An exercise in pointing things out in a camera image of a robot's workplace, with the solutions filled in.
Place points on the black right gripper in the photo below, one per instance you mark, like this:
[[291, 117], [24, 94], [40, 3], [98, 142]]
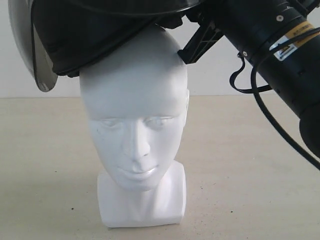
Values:
[[215, 19]]

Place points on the black helmet with visor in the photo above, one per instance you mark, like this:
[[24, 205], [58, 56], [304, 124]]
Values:
[[61, 37]]

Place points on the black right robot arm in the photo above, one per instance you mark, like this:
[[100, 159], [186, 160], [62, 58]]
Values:
[[282, 46]]

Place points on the white mannequin head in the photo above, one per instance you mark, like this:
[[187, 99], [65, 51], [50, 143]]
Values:
[[136, 102]]

